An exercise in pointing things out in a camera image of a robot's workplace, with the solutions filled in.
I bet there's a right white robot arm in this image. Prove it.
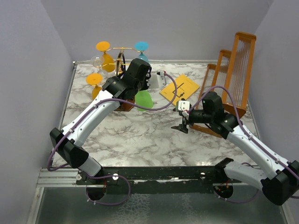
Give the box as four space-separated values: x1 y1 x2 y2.
173 91 299 205

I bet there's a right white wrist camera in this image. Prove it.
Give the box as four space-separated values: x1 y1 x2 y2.
173 99 192 118

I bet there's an aluminium frame rail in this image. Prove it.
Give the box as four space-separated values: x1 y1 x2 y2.
36 168 78 188

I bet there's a purple cable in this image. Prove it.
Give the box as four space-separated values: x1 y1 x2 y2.
188 85 299 203
46 72 178 206

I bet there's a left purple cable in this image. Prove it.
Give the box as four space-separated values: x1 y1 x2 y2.
46 72 178 206

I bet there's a blue plastic goblet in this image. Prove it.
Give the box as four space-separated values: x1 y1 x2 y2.
135 42 149 63

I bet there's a yellow booklet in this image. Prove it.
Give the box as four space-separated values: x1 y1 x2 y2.
160 74 199 105

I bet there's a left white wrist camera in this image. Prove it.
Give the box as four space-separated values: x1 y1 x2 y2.
147 71 167 89

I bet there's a green plastic goblet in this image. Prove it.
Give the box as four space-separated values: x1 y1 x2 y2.
135 90 154 108

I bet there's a wooden string harp rack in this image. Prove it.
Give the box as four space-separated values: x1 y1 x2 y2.
189 32 257 138

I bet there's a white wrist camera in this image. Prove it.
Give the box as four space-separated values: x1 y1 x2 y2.
173 99 192 118
147 71 167 89

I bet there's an orange plastic goblet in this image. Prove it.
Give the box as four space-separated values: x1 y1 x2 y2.
96 41 115 73
86 73 103 100

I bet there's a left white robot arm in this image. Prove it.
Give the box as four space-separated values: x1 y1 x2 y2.
50 58 151 184

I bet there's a gold wire wine glass rack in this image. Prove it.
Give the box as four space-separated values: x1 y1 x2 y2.
98 47 138 112

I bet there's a clear wine glass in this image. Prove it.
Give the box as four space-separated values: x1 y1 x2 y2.
90 56 108 78

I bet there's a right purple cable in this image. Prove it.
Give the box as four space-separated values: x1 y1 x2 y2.
188 85 299 203

